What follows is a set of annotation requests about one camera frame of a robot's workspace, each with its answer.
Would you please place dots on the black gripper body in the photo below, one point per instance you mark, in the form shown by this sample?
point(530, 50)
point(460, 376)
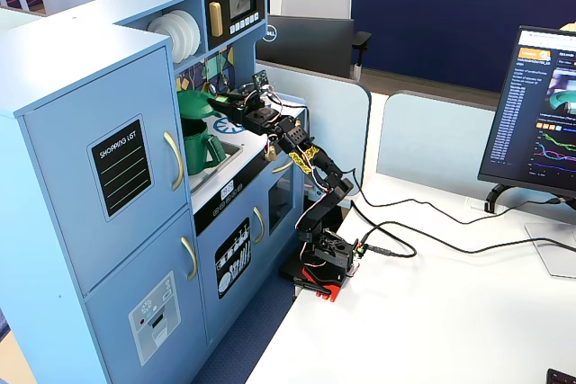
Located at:
point(236, 106)

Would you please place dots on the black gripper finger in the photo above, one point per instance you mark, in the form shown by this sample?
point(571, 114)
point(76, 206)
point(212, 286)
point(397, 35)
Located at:
point(227, 112)
point(231, 100)

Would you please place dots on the green pot lid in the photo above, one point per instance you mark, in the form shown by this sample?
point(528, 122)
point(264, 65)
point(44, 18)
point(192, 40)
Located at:
point(193, 105)

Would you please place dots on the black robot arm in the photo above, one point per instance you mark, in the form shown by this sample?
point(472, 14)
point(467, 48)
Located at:
point(328, 168)

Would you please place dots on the light blue desk partition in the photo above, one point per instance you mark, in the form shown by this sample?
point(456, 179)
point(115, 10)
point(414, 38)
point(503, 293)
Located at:
point(337, 123)
point(432, 141)

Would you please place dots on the white toy plate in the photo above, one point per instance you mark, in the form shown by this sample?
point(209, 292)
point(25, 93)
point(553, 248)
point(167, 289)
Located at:
point(163, 40)
point(185, 35)
point(196, 31)

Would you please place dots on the black Dell monitor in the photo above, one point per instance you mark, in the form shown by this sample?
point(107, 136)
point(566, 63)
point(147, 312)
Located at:
point(306, 42)

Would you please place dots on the computer monitor showing graphs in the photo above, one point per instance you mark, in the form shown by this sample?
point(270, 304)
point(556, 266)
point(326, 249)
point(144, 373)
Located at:
point(531, 105)

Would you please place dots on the silver monitor stand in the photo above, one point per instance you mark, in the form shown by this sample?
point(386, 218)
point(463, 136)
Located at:
point(553, 253)

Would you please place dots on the black keyboard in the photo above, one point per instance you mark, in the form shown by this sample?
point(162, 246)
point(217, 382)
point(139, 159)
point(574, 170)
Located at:
point(562, 377)

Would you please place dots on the small wrist camera board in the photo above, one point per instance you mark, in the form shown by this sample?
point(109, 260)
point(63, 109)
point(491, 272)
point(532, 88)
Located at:
point(259, 78)

